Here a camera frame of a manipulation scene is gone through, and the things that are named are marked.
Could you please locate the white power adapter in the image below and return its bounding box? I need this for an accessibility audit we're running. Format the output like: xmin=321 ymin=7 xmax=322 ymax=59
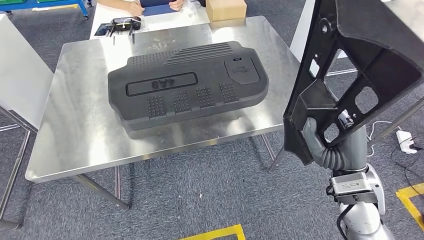
xmin=395 ymin=130 xmax=418 ymax=155

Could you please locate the person's left hand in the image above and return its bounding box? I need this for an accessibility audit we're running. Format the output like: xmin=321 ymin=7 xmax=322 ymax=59
xmin=168 ymin=0 xmax=185 ymax=12

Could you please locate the blue metal shelf unit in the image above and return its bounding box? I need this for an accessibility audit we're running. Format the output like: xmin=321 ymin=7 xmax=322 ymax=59
xmin=0 ymin=0 xmax=91 ymax=20

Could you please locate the white cable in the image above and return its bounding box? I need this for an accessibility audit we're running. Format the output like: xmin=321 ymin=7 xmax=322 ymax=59
xmin=365 ymin=120 xmax=402 ymax=157

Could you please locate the brown cardboard box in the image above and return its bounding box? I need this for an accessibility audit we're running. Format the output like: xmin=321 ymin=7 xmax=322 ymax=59
xmin=205 ymin=0 xmax=248 ymax=23

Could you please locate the small white plug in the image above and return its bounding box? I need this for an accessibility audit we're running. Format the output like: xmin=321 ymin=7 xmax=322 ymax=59
xmin=180 ymin=5 xmax=197 ymax=19

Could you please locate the stainless steel workbench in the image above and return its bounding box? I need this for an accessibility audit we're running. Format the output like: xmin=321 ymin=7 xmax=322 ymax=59
xmin=24 ymin=15 xmax=301 ymax=211

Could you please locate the black triangular plastic panel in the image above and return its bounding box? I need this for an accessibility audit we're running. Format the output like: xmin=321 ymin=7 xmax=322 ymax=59
xmin=283 ymin=0 xmax=424 ymax=167

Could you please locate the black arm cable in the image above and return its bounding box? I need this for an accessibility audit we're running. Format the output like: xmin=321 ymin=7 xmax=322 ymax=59
xmin=335 ymin=203 xmax=356 ymax=240

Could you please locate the person's right hand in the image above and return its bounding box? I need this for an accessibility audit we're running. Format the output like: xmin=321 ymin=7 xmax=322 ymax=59
xmin=127 ymin=0 xmax=146 ymax=17

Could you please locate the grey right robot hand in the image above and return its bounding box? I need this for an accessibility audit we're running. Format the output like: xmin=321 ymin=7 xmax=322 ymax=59
xmin=302 ymin=118 xmax=369 ymax=171

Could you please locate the white desk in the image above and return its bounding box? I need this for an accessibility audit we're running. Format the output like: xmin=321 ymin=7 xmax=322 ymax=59
xmin=89 ymin=0 xmax=213 ymax=41

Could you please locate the large black moulded cover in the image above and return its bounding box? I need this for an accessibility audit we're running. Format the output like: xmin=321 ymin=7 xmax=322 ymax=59
xmin=107 ymin=40 xmax=270 ymax=140

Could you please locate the yellow floor tape square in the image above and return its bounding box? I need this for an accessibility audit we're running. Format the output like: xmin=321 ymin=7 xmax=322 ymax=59
xmin=178 ymin=224 xmax=247 ymax=240
xmin=395 ymin=183 xmax=424 ymax=233

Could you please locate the black antenna device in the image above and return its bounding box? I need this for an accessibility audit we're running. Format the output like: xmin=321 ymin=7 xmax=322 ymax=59
xmin=107 ymin=16 xmax=143 ymax=46

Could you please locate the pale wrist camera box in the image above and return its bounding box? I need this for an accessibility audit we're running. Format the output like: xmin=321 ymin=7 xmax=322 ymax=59
xmin=328 ymin=171 xmax=379 ymax=205

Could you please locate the black phone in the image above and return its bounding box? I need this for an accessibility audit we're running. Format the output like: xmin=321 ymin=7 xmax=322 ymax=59
xmin=93 ymin=22 xmax=113 ymax=37

